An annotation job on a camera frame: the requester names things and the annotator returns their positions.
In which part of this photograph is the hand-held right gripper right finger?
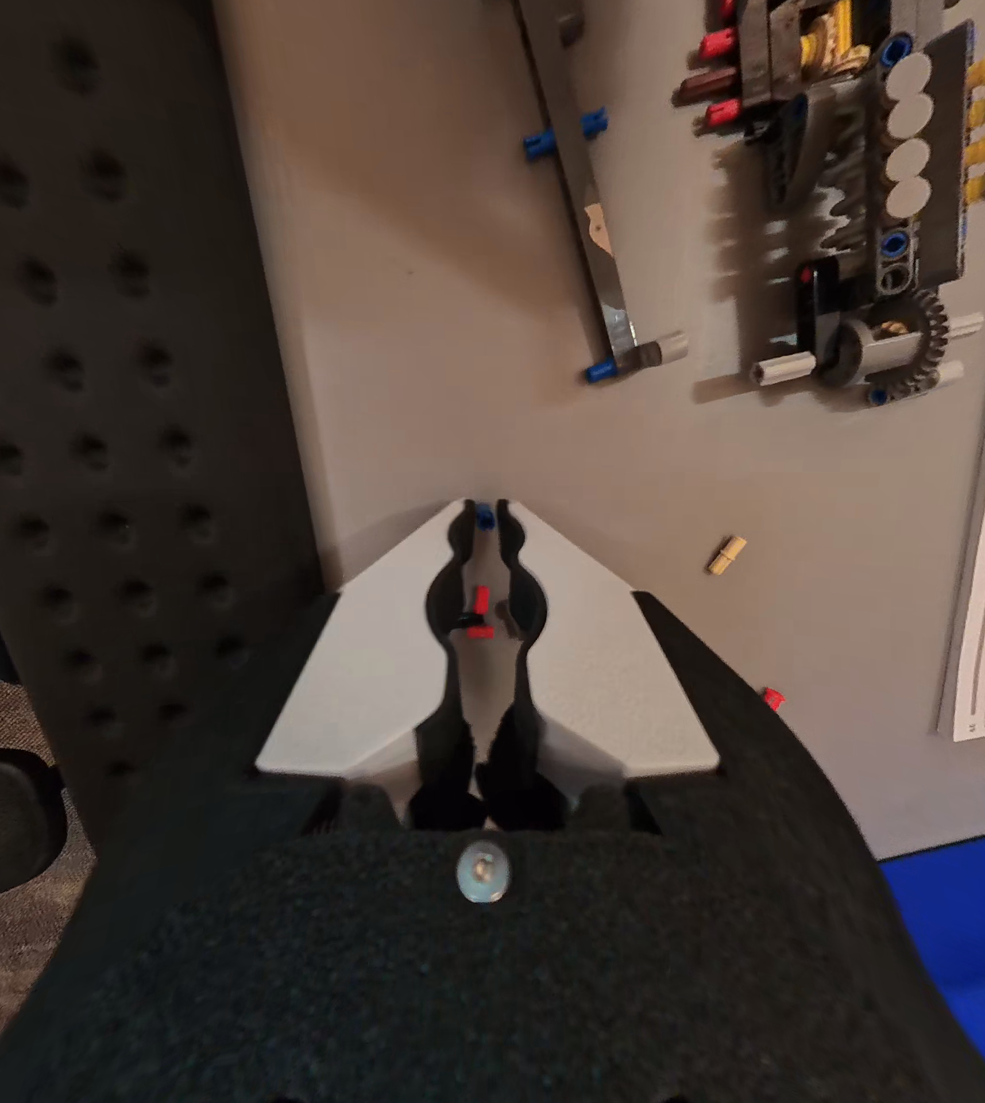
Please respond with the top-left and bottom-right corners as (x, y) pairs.
(495, 497), (723, 779)

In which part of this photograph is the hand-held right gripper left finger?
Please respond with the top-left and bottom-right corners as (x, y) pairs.
(253, 497), (480, 781)

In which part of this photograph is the long dark grey lego beam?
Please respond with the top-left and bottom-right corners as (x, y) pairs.
(512, 0), (690, 386)

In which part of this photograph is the lego car chassis assembly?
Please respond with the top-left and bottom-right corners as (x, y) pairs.
(673, 0), (985, 410)

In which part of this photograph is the blue plastic bin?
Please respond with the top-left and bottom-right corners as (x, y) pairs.
(875, 831), (985, 1103)

